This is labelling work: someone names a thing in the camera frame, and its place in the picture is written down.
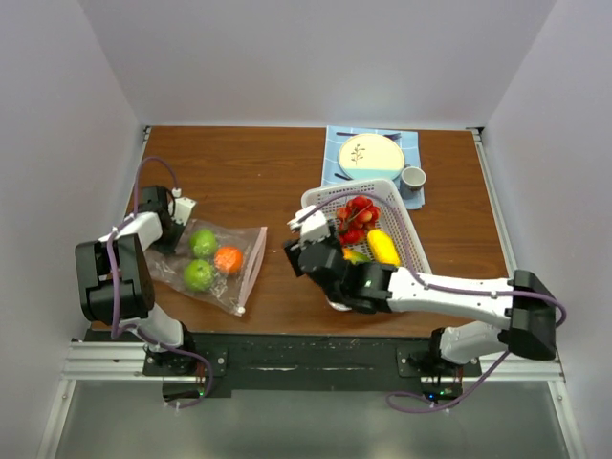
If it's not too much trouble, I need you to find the orange green fake mango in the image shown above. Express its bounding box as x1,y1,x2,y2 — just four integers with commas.
342,247,371,264

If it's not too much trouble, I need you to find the green fake apple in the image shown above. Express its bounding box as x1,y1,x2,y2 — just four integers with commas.
189,229,218,259
184,259,216,292

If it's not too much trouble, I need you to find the clear zip top bag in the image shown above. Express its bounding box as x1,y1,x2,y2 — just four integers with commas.
145,219,268,317

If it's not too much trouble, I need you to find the red fake cherry bunch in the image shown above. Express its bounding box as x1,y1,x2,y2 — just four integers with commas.
336,195,381,247

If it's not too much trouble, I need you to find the yellow fake lemon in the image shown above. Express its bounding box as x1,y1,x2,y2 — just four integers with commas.
366,229,402,267

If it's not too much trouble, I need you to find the orange fake fruit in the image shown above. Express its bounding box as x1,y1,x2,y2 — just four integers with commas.
213,246,244,275

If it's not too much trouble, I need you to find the white plastic basket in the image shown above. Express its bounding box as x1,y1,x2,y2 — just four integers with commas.
300,178,434,312

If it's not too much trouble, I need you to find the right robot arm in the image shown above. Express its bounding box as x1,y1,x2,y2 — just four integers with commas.
283,236,562,376

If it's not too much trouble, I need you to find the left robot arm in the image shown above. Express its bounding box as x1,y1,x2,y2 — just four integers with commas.
75,186,198,376

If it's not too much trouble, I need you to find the blue checkered cloth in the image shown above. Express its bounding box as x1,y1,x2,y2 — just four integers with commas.
321,125,422,188

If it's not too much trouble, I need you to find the cream and blue plate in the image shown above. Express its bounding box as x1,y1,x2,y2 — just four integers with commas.
338,136,405,181

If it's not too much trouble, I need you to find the small white cup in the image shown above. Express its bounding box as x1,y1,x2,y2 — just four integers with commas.
399,165,426,200

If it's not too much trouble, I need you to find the purple plastic fork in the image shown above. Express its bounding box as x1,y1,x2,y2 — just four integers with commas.
336,132,402,142

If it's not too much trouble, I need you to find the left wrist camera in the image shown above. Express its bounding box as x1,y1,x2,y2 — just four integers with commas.
168,187,197,226

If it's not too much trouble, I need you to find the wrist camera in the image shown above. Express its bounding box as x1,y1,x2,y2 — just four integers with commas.
168,187,197,226
287,205,332,243

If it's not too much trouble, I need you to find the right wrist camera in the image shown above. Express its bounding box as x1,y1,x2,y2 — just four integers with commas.
287,205,332,243

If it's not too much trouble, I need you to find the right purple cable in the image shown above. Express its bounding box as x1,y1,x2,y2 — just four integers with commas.
298,190,570,413

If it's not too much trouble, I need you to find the purple cable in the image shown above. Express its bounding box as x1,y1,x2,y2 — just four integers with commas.
298,190,570,413
107,156,214,410

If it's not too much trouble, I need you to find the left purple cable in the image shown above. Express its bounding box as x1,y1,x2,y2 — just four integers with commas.
107,156,214,410

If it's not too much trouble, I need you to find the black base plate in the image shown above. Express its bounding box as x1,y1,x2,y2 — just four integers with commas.
142,332,482,401

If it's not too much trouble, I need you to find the aluminium frame rail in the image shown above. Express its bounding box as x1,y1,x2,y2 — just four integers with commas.
61,341,145,382

